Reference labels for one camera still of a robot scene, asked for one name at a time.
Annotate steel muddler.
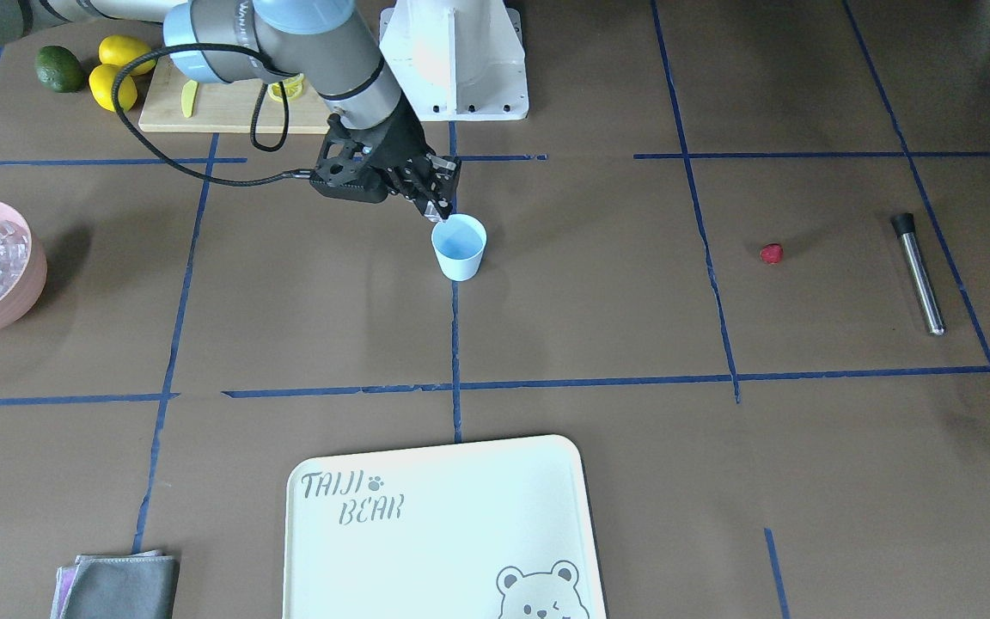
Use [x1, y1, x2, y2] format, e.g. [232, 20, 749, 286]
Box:
[890, 212, 946, 337]

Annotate wooden cutting board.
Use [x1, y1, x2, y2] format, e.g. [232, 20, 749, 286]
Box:
[137, 58, 329, 136]

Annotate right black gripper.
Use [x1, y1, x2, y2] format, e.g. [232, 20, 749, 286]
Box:
[349, 108, 462, 224]

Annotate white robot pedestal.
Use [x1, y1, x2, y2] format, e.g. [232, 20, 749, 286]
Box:
[380, 1, 530, 122]

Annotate cream bear tray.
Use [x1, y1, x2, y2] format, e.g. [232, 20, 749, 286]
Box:
[280, 435, 608, 618]

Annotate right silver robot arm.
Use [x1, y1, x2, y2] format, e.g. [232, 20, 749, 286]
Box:
[110, 1, 460, 223]

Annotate yellow lemon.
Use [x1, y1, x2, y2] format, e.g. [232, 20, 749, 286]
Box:
[88, 64, 138, 113]
[91, 34, 152, 81]

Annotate light blue cup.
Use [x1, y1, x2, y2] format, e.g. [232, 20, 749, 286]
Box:
[430, 214, 488, 282]

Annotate black camera cable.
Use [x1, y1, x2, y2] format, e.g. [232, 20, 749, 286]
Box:
[111, 45, 324, 187]

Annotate lemon slices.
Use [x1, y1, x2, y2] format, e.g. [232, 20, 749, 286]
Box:
[267, 74, 305, 103]

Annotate green avocado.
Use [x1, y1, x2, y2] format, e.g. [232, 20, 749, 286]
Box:
[34, 46, 86, 94]

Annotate red strawberry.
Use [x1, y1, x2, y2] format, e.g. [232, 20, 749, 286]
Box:
[759, 243, 785, 264]

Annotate yellow knife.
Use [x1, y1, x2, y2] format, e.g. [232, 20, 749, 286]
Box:
[180, 81, 198, 119]

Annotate folded grey cloth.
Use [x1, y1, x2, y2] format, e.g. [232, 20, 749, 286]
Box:
[50, 551, 180, 618]

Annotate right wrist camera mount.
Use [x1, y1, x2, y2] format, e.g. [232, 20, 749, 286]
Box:
[308, 113, 389, 204]

